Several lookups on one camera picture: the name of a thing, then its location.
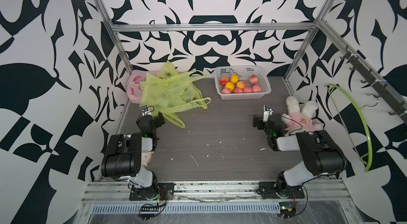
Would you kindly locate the green avocado plastic bag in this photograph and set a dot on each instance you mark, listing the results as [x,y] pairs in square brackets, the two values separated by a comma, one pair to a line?
[173,95]

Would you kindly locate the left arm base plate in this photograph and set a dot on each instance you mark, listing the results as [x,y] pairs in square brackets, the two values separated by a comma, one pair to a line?
[160,191]

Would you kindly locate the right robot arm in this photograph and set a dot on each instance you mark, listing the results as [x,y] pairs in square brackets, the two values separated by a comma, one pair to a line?
[320,156]

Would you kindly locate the pink plastic bag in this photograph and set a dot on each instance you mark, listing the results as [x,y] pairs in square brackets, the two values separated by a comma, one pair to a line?
[133,86]

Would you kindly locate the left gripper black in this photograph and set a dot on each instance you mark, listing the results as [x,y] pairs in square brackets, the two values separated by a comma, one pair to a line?
[159,120]

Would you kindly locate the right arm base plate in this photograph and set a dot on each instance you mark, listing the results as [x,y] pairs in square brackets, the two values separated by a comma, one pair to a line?
[275,190]

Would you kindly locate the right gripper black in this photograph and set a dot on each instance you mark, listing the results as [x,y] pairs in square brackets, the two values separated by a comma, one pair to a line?
[258,122]

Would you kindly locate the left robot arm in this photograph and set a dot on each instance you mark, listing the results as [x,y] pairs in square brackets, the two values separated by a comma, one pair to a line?
[123,156]

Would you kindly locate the peach back basket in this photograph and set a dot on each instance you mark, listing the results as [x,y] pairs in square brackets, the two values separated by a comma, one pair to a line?
[223,81]

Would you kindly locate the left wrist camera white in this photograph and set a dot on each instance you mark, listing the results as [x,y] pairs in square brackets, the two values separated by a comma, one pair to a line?
[146,110]

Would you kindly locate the white plastic basket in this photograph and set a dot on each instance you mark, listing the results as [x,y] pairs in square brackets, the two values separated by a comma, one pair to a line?
[243,72]

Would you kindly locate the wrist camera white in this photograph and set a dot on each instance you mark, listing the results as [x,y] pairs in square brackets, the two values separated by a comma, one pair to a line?
[267,112]
[146,110]

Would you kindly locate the beige alarm clock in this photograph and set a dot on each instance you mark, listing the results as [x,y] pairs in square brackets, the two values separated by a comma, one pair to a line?
[146,158]

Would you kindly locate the pink peach front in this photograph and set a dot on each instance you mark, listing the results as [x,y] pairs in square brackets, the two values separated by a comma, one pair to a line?
[248,89]

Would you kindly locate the black hook rack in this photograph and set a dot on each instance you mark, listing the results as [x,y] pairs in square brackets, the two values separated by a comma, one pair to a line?
[370,77]

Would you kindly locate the plush bunny toy pink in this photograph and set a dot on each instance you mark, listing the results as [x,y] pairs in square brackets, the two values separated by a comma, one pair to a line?
[300,119]

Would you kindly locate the pink peach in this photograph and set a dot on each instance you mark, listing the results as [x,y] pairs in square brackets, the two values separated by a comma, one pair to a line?
[248,89]
[253,80]

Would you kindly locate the yellow orange fruit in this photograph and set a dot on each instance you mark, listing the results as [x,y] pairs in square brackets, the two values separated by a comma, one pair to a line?
[234,79]

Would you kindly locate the aluminium frame bar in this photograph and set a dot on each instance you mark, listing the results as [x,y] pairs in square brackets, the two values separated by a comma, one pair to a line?
[212,27]

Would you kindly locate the green hoop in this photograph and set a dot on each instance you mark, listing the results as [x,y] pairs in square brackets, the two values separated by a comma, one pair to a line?
[366,159]

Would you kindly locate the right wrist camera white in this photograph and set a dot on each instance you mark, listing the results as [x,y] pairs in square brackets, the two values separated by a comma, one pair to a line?
[267,112]

